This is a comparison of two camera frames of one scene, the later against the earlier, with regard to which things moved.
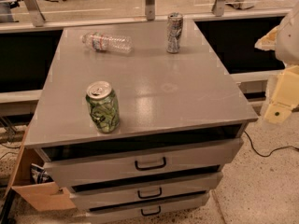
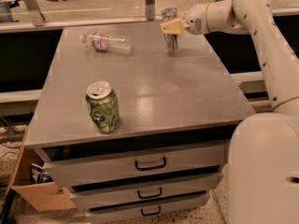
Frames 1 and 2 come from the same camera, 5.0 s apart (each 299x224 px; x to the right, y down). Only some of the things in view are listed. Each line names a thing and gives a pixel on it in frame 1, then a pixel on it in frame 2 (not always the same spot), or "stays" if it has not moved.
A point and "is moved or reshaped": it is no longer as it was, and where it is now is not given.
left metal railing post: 33,5 stays
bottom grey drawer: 111,215 stays
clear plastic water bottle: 103,42 stays
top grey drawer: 136,162 stays
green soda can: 104,105 stays
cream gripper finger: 286,96 → 175,26
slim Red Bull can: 174,25 is moved or reshaped
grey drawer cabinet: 181,120 stays
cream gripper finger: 267,43 → 183,15
